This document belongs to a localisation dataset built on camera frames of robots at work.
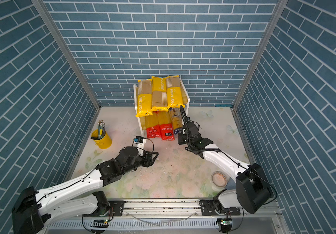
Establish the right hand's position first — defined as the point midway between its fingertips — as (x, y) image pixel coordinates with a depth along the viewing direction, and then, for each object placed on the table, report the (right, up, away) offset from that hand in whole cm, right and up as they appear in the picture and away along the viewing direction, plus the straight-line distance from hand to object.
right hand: (181, 133), depth 86 cm
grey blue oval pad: (+28, -28, -5) cm, 40 cm away
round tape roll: (+22, -27, -3) cm, 35 cm away
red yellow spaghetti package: (-17, +5, 0) cm, 18 cm away
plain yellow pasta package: (-13, +23, -6) cm, 27 cm away
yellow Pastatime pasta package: (-20, +20, -9) cm, 30 cm away
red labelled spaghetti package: (-9, +5, +1) cm, 11 cm away
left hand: (-12, -10, -11) cm, 19 cm away
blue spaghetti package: (-3, +9, +3) cm, 10 cm away
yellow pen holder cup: (-49, -6, +5) cm, 49 cm away
